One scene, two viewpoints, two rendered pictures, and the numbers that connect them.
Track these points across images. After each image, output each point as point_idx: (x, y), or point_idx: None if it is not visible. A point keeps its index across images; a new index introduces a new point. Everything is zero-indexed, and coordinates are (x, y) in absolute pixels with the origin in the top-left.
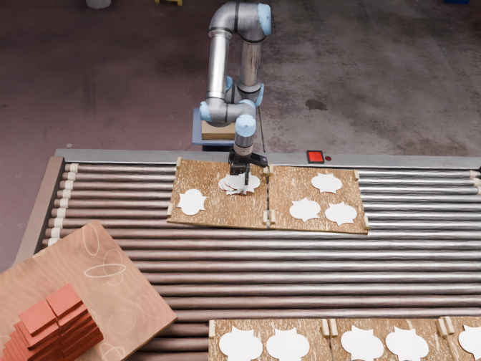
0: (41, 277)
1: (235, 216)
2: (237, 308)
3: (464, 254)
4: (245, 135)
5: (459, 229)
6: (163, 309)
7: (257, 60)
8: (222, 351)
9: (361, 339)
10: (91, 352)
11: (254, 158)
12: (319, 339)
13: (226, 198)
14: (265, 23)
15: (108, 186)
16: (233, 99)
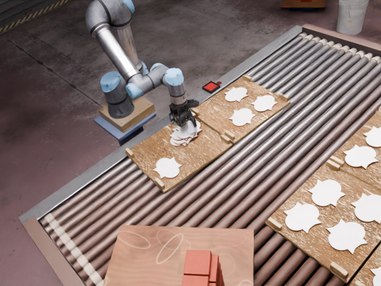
0: None
1: (206, 153)
2: (270, 202)
3: (347, 75)
4: (180, 82)
5: (329, 66)
6: (239, 233)
7: (132, 40)
8: (296, 229)
9: (356, 154)
10: None
11: (189, 102)
12: (337, 174)
13: (187, 148)
14: (128, 2)
15: (93, 207)
16: None
